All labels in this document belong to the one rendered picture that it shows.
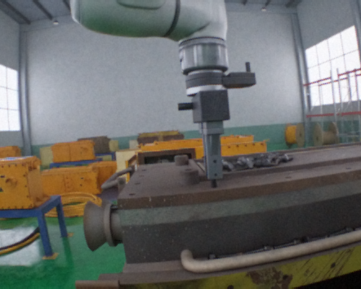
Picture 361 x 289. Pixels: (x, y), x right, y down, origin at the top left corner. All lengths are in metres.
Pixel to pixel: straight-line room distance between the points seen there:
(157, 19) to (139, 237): 0.38
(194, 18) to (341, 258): 0.51
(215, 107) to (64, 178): 6.41
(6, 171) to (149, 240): 3.22
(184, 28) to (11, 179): 3.30
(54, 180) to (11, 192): 3.29
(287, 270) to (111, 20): 0.50
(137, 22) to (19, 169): 3.21
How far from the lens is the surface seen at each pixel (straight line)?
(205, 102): 0.44
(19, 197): 3.62
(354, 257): 0.59
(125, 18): 0.43
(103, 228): 0.64
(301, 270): 0.53
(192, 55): 0.48
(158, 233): 0.51
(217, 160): 0.49
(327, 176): 0.58
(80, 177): 6.63
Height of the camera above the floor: 1.48
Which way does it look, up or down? 4 degrees down
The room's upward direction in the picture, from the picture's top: 5 degrees counter-clockwise
